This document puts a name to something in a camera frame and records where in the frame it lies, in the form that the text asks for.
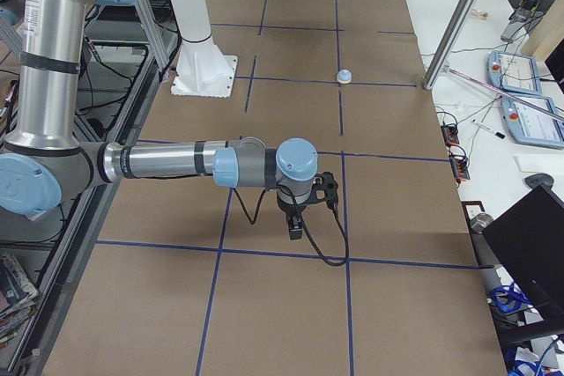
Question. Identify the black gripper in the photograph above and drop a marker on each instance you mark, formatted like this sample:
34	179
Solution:
291	209

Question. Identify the blue and white bell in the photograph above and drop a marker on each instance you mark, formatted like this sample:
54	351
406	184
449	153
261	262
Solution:
344	77

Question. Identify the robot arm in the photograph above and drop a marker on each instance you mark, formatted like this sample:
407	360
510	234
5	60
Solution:
54	151

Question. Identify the brown paper table cover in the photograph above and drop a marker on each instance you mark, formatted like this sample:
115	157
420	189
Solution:
190	279

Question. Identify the orange black connector board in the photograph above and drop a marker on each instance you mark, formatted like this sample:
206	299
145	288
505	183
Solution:
458	158

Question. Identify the far blue teach pendant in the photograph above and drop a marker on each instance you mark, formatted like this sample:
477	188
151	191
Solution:
513	72

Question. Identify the blue teach pendant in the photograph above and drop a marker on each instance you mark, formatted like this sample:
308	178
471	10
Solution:
513	72
528	126

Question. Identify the black marker pen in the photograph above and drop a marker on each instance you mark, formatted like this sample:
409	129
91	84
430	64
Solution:
487	129

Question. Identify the black monitor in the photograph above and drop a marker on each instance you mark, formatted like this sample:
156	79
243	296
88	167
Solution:
527	239

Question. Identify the near blue teach pendant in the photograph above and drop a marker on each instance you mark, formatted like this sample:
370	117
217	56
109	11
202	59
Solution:
528	126

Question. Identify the black computer mouse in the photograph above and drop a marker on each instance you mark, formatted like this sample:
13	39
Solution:
539	179

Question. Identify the stack of books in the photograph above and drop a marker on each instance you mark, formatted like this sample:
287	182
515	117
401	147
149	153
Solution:
18	296

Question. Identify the aluminium frame post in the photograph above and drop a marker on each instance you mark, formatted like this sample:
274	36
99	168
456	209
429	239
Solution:
451	34

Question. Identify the white camera mast base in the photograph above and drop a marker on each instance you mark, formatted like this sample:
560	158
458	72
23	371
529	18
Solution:
202	69

